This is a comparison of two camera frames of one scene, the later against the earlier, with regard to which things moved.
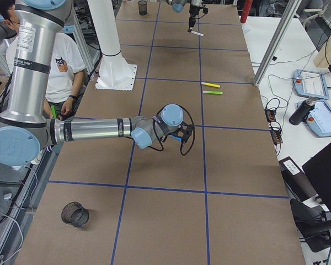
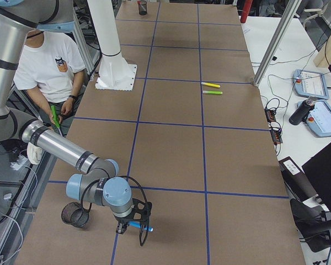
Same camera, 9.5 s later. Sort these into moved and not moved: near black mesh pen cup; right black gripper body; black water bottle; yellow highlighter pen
Moved: right black gripper body
Not moved: black water bottle; yellow highlighter pen; near black mesh pen cup
